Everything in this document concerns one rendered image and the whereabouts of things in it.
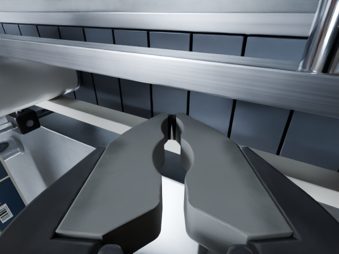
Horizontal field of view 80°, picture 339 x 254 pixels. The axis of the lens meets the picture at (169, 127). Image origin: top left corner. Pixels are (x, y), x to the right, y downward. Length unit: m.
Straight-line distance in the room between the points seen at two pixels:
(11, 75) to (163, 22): 0.14
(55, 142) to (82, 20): 0.22
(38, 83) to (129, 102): 0.09
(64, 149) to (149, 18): 0.26
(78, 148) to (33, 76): 0.14
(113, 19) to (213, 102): 0.11
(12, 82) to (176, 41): 0.14
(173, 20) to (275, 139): 0.12
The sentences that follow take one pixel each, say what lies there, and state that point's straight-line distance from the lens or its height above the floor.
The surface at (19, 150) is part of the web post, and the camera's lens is 0.52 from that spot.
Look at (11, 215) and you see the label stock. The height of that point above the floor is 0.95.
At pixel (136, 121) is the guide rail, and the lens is 0.18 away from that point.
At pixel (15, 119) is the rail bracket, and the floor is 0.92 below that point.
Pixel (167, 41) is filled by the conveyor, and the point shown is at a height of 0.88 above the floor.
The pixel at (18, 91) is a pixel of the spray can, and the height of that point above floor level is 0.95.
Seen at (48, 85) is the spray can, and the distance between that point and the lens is 0.24.
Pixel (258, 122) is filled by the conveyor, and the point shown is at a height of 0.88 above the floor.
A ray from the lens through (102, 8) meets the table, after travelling 0.28.
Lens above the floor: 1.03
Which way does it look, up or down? 49 degrees down
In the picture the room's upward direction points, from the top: 131 degrees counter-clockwise
